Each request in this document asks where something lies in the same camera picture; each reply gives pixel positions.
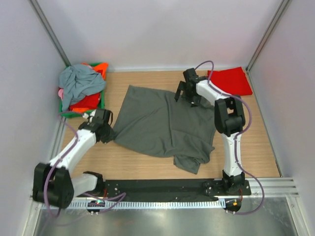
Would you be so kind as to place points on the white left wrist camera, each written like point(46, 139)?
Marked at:
point(89, 116)

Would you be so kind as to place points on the orange t shirt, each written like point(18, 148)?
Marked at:
point(100, 67)

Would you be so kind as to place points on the dark grey t shirt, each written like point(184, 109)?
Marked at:
point(153, 123)

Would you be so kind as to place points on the red t shirt in basket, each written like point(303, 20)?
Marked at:
point(88, 102)

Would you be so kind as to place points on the light blue t shirt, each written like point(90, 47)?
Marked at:
point(77, 82)

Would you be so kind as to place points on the pink garment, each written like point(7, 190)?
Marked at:
point(60, 93)

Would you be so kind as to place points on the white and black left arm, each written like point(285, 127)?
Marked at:
point(52, 182)

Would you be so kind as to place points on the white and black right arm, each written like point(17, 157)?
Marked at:
point(229, 120)

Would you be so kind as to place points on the folded red t shirt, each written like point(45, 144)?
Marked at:
point(233, 81)

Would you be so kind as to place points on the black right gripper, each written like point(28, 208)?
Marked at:
point(182, 86)

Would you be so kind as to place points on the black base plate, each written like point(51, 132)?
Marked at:
point(171, 190)

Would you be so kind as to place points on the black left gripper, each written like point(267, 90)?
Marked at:
point(110, 136)

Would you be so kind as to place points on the green plastic basket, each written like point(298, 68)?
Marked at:
point(76, 112)

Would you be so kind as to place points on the slotted white cable duct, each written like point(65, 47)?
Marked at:
point(97, 204)

